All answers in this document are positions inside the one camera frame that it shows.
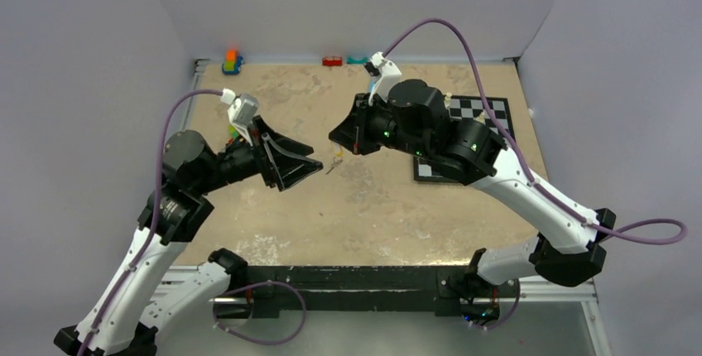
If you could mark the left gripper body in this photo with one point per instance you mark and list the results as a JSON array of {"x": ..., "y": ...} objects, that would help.
[{"x": 257, "y": 154}]

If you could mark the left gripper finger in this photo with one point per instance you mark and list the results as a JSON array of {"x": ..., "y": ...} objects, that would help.
[
  {"x": 271, "y": 143},
  {"x": 290, "y": 171}
]

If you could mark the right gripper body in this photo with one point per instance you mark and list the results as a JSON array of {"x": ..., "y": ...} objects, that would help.
[{"x": 374, "y": 127}]

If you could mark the yellow tag keyring with keys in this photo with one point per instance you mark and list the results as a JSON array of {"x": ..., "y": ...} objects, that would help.
[{"x": 338, "y": 157}]

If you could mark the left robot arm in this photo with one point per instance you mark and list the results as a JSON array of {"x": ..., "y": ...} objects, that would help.
[{"x": 128, "y": 319}]

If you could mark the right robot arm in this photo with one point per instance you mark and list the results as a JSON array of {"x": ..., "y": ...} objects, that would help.
[{"x": 413, "y": 119}]

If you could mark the colourful brick toy stack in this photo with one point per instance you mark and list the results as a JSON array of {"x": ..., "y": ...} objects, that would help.
[{"x": 234, "y": 136}]

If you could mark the teal brick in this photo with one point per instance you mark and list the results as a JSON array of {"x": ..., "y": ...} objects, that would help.
[{"x": 356, "y": 60}]

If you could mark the red brick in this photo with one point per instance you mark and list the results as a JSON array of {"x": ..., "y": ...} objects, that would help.
[{"x": 332, "y": 61}]

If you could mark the white chess pawn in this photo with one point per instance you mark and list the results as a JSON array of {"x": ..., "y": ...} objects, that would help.
[{"x": 447, "y": 100}]

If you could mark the orange blue toy car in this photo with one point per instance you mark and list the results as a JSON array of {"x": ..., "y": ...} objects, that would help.
[{"x": 233, "y": 62}]

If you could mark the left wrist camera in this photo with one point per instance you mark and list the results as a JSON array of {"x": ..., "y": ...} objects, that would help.
[{"x": 241, "y": 110}]

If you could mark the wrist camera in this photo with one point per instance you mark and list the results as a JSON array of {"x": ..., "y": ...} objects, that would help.
[
  {"x": 241, "y": 110},
  {"x": 386, "y": 75}
]

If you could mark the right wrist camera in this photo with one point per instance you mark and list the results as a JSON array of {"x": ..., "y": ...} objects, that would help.
[{"x": 386, "y": 75}]

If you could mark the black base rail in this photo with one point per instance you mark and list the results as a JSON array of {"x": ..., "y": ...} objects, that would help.
[{"x": 439, "y": 290}]

